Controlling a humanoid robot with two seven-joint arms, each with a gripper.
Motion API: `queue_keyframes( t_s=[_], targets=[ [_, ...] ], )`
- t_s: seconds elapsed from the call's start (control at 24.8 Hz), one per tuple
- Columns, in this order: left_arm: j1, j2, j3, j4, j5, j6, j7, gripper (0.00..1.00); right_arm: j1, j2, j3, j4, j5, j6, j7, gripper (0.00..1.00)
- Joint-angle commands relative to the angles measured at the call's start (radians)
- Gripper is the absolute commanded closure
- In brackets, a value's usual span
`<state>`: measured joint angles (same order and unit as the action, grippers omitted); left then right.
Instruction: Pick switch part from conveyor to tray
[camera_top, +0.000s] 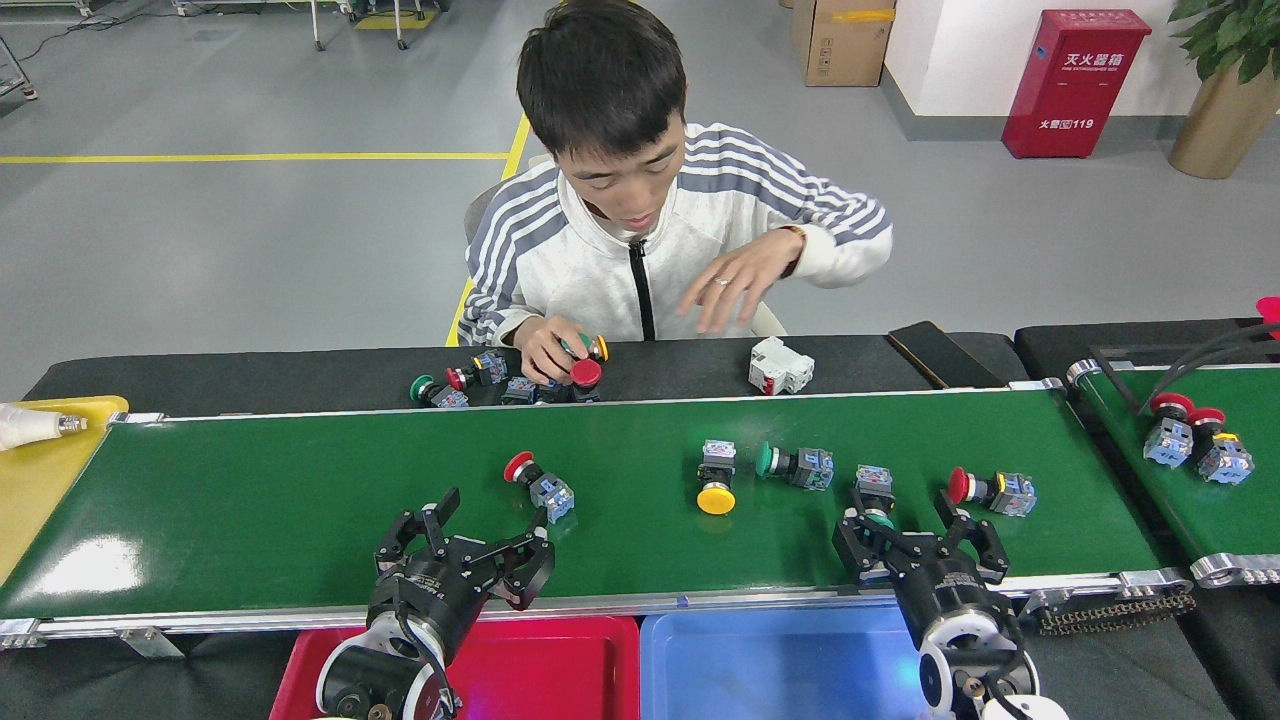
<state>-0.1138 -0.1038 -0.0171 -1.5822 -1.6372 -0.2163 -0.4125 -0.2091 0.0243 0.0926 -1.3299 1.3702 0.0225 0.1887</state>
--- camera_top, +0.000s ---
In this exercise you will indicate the white light bulb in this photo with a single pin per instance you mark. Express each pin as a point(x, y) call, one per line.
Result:
point(30, 427)

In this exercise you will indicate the white wheeled stand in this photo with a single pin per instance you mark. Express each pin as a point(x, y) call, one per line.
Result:
point(400, 25)

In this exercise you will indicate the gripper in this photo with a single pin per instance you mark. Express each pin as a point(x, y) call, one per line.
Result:
point(940, 590)
point(430, 595)

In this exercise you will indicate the red fire extinguisher cabinet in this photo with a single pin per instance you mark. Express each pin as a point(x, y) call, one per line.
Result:
point(1075, 90)

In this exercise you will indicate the blue plastic tray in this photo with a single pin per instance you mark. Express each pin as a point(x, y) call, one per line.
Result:
point(780, 670)

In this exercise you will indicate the cardboard box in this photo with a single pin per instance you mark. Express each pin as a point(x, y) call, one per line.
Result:
point(842, 45)

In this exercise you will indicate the potted green plant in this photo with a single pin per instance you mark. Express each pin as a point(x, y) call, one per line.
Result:
point(1220, 125)

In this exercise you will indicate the red plastic tray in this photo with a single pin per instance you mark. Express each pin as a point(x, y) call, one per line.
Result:
point(560, 670)

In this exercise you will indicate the red plastic bin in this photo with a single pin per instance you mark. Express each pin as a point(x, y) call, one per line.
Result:
point(1270, 315)

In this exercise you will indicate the black smartphone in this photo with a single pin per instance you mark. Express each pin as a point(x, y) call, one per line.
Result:
point(945, 357)

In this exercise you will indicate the yellow plastic tray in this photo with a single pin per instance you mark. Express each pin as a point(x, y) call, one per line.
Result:
point(40, 490)

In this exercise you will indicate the person's right hand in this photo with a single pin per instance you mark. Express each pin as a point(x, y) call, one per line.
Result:
point(540, 345)

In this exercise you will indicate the black guide bracket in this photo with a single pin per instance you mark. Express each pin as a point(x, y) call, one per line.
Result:
point(1205, 352)

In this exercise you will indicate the long green conveyor belt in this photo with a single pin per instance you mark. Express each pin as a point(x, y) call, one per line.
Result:
point(250, 500)

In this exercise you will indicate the white circuit breaker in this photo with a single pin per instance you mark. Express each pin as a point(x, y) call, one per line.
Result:
point(780, 368)

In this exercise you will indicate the person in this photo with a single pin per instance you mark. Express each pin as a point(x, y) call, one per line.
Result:
point(600, 260)

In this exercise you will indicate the short green conveyor belt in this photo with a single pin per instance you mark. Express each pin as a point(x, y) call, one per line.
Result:
point(1230, 530)

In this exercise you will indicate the person's left hand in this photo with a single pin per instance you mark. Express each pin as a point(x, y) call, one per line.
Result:
point(745, 275)

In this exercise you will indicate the yellow mushroom push button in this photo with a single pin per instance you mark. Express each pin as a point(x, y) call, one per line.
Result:
point(716, 498)
point(598, 347)

